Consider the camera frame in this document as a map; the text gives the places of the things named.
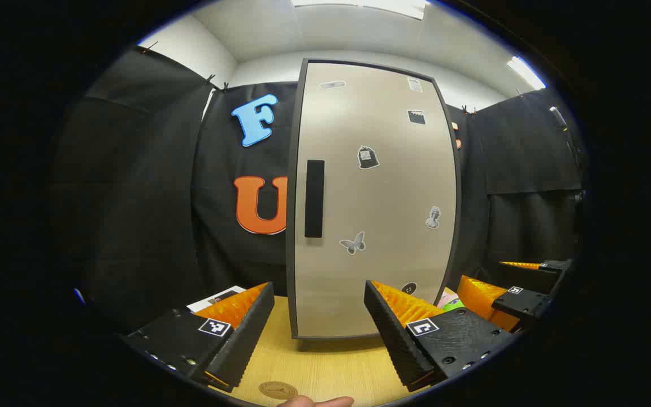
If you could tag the small ceiling light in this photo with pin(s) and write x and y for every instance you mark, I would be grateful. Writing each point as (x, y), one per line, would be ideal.
(526, 72)

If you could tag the black backdrop cloth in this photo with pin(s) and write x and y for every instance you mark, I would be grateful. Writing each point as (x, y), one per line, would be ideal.
(133, 198)

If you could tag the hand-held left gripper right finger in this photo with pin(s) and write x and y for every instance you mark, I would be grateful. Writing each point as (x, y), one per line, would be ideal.
(393, 333)

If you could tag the round wooden coaster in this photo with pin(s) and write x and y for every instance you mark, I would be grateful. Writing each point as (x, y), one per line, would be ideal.
(278, 390)

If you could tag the white book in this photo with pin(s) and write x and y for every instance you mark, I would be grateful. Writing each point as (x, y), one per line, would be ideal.
(218, 297)

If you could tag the pink and green plush toy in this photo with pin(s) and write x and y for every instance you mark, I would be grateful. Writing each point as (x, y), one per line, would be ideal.
(452, 304)

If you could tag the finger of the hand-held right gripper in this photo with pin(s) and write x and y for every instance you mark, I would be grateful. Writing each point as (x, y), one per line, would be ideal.
(554, 265)
(523, 305)

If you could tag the long ceiling light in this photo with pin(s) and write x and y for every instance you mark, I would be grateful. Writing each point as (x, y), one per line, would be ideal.
(359, 7)

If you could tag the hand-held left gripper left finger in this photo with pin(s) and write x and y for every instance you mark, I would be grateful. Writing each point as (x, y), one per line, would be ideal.
(246, 333)

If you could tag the grey metal pole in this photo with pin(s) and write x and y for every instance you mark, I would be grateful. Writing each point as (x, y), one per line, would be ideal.
(560, 121)

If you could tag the grey cabinet door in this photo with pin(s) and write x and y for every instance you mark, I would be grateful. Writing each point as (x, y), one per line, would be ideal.
(376, 198)

